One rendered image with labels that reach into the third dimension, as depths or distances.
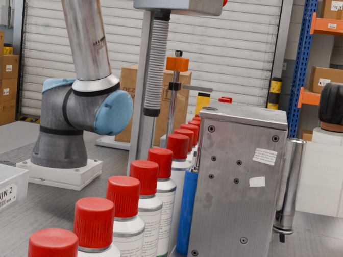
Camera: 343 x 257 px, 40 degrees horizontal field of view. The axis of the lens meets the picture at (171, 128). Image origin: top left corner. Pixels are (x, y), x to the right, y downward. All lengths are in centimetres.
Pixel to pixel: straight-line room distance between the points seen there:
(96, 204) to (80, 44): 73
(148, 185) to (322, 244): 51
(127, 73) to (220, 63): 373
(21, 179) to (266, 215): 40
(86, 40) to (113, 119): 20
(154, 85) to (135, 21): 461
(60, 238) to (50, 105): 92
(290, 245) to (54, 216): 49
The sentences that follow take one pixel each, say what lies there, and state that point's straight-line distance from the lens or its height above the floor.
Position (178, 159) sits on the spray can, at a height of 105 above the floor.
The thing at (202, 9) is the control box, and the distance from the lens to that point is 91.
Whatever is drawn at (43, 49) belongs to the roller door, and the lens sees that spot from 590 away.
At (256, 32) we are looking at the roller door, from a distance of 536.
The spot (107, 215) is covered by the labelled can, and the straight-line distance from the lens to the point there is 39.
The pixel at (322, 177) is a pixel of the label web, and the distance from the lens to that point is 98.
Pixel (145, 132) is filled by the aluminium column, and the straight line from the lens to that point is 105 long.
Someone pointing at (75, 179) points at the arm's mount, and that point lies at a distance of 121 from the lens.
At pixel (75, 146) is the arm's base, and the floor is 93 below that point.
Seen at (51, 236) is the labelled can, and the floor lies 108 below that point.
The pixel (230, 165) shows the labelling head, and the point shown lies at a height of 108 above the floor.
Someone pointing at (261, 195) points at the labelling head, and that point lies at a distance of 60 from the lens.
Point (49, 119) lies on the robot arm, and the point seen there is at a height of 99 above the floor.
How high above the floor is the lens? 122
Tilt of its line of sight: 10 degrees down
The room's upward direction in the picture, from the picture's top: 7 degrees clockwise
